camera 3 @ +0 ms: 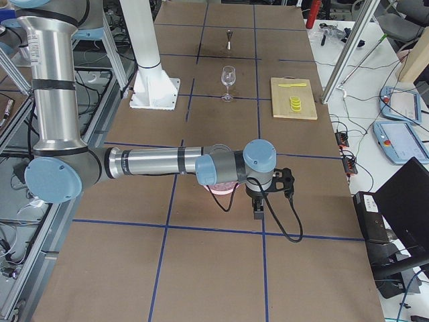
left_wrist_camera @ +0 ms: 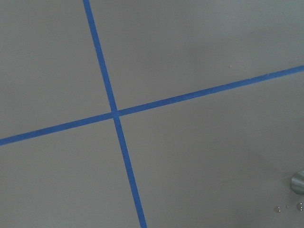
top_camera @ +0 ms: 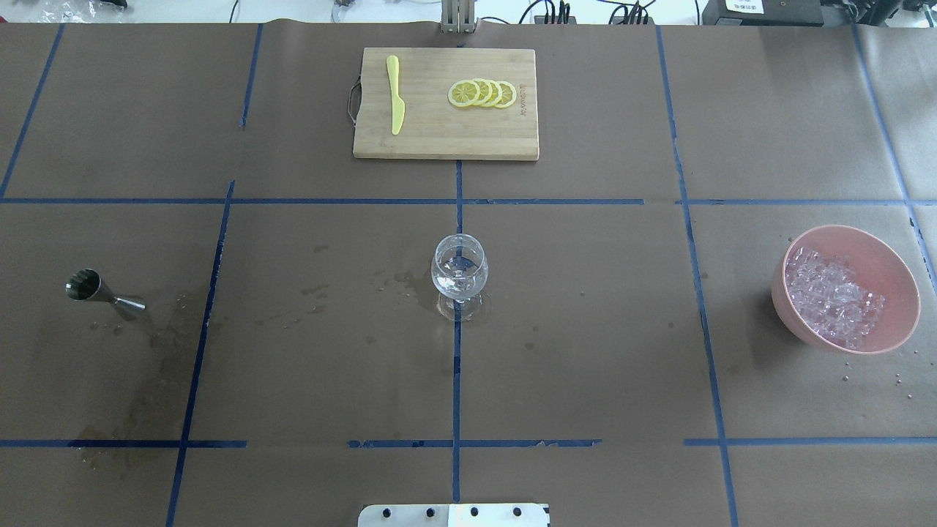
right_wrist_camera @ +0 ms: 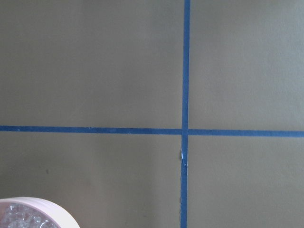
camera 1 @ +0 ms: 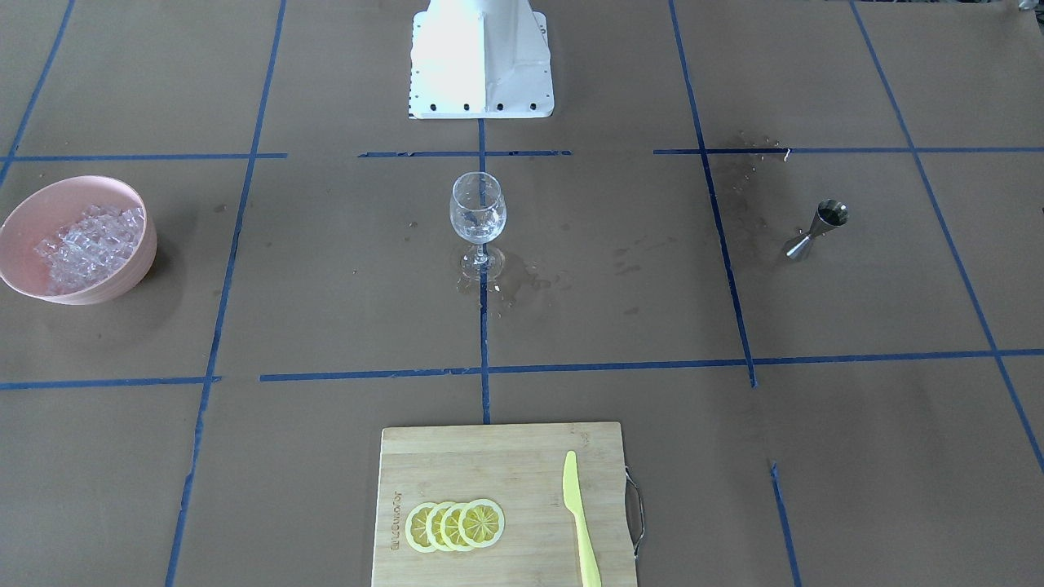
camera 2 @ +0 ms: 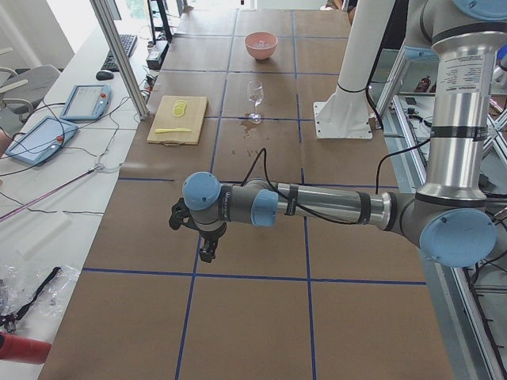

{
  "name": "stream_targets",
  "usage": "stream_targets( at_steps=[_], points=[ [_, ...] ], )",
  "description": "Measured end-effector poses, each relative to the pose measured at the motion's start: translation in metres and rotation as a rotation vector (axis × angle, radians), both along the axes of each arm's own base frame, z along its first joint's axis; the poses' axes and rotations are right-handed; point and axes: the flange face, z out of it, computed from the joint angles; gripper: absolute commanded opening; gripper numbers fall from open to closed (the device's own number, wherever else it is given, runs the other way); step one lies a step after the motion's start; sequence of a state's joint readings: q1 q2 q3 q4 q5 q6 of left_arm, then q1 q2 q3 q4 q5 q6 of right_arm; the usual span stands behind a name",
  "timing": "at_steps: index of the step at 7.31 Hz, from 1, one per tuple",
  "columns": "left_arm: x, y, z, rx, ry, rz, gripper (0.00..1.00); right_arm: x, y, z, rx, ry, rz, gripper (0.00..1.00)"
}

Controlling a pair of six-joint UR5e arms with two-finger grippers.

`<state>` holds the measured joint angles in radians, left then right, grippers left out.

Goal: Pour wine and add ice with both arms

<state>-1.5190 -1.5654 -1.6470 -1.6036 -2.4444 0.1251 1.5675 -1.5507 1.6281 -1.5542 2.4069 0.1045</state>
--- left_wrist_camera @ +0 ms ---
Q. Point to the steel double jigger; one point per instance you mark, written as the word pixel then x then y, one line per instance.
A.
pixel 297 183

